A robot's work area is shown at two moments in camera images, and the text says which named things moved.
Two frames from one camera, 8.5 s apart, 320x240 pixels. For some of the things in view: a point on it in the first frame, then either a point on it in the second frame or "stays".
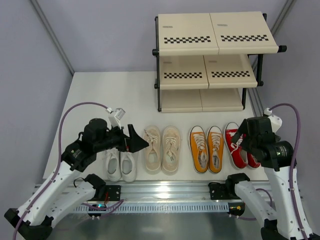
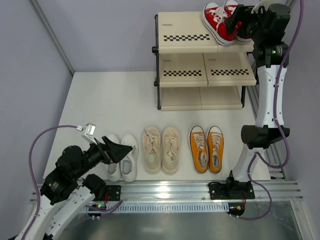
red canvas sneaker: x=252 y=162 → x=229 y=7
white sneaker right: x=127 y=166 stays
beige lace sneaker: x=152 y=153 stays
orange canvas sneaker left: x=198 y=144 stays
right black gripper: x=250 y=135 → x=243 y=19
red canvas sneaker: x=235 y=153 → x=213 y=17
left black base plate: x=114 y=192 stays
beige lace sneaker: x=171 y=150 stays
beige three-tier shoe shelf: x=206 y=61 stays
